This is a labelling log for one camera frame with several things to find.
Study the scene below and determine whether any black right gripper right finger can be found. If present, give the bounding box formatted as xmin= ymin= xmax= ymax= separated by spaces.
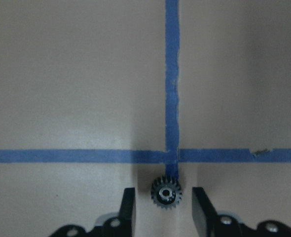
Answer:
xmin=192 ymin=187 xmax=218 ymax=237

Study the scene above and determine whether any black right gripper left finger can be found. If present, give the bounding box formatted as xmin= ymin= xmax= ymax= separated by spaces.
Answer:
xmin=118 ymin=188 xmax=136 ymax=237

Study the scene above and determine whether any small steel pinion gear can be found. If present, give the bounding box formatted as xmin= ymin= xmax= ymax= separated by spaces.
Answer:
xmin=150 ymin=176 xmax=182 ymax=209

